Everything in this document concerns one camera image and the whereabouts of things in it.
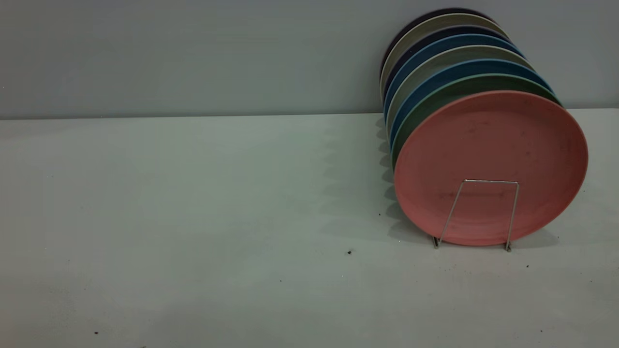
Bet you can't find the dark purple plate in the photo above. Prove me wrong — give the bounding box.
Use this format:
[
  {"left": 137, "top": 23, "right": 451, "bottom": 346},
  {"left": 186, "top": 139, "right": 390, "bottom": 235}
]
[{"left": 382, "top": 7, "right": 495, "bottom": 73}]

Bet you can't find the silver wire plate rack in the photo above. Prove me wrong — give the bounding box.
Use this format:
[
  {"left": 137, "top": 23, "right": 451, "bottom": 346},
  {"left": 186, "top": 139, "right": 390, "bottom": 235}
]
[{"left": 433, "top": 179, "right": 520, "bottom": 252}]

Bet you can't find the beige plate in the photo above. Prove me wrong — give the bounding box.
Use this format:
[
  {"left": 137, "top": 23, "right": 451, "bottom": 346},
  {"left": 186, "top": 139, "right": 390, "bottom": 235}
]
[
  {"left": 380, "top": 13, "right": 511, "bottom": 97},
  {"left": 386, "top": 44, "right": 535, "bottom": 131}
]

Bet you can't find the dark navy plate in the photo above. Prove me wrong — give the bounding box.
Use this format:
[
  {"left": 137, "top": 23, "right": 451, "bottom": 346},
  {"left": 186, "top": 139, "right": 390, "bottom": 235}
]
[{"left": 383, "top": 25, "right": 514, "bottom": 97}]

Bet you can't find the pink plate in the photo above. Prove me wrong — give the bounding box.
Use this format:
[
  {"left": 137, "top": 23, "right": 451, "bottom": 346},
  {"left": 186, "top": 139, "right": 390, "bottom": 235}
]
[{"left": 394, "top": 90, "right": 590, "bottom": 247}]

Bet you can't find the blue plate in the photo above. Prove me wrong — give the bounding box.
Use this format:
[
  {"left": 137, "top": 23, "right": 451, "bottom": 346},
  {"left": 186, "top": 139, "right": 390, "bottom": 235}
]
[
  {"left": 383, "top": 33, "right": 526, "bottom": 116},
  {"left": 389, "top": 58, "right": 555, "bottom": 145}
]

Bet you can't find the green plate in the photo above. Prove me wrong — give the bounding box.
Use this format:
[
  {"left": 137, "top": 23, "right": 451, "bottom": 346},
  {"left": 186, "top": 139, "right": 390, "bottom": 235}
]
[{"left": 391, "top": 73, "right": 562, "bottom": 168}]

